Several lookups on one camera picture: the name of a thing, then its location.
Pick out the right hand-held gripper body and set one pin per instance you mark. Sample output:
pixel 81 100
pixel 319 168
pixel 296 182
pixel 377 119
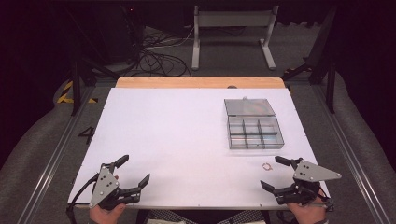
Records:
pixel 313 173

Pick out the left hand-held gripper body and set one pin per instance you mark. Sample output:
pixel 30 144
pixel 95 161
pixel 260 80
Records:
pixel 104 186

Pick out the person's left hand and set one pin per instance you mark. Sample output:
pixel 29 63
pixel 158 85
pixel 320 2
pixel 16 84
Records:
pixel 104 215

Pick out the person's right hand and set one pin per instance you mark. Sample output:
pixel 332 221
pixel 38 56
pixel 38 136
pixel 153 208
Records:
pixel 308 213

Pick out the white table sheet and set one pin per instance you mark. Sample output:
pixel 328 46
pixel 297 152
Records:
pixel 174 146

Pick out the clear plastic compartment box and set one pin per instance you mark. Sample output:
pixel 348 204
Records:
pixel 253 124

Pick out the black tripod stand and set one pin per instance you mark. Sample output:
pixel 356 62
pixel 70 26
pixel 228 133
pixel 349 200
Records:
pixel 76 77
pixel 323 59

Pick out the white metal stand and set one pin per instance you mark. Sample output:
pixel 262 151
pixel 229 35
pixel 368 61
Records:
pixel 233 19

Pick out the aluminium floor rail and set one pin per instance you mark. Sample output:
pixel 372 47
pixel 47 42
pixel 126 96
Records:
pixel 56 155
pixel 348 155

